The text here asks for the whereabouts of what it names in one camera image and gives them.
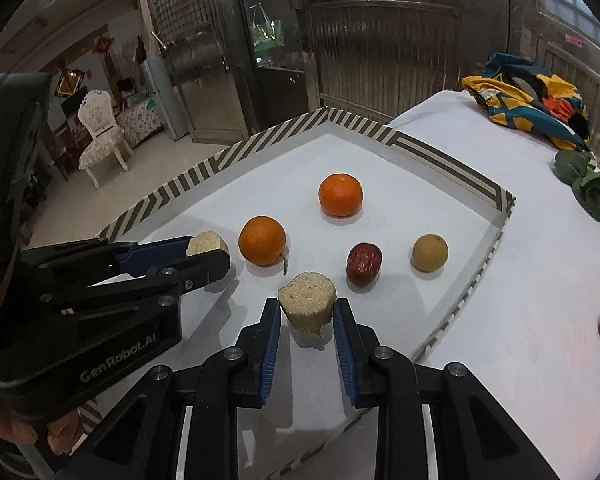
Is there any small cake piece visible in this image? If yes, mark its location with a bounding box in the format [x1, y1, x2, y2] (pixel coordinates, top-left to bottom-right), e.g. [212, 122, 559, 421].
[186, 231, 228, 257]

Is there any orange mandarin with stem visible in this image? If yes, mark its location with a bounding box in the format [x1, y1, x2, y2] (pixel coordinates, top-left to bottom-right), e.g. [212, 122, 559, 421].
[237, 216, 288, 275]

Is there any large red jujube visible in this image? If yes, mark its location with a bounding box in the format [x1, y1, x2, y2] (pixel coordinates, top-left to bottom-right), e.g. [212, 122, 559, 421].
[346, 243, 382, 287]

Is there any brown longan fruit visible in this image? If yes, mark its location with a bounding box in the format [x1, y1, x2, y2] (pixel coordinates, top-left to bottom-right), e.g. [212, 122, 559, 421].
[412, 234, 449, 273]

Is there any person's left hand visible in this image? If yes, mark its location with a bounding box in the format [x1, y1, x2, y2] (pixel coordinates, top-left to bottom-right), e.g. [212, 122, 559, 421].
[0, 403, 84, 455]

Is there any white ornate chair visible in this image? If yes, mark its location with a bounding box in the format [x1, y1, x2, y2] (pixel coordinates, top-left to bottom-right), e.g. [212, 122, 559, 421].
[78, 89, 134, 190]

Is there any striped tray box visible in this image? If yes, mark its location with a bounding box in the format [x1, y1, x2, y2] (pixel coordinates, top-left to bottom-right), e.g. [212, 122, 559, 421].
[74, 105, 517, 480]

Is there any dark green leafy vegetable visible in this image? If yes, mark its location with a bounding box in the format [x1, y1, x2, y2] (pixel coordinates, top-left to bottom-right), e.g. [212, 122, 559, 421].
[554, 151, 600, 222]

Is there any colourful crumpled cloth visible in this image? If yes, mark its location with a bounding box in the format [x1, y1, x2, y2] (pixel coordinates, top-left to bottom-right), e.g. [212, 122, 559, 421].
[462, 52, 591, 151]

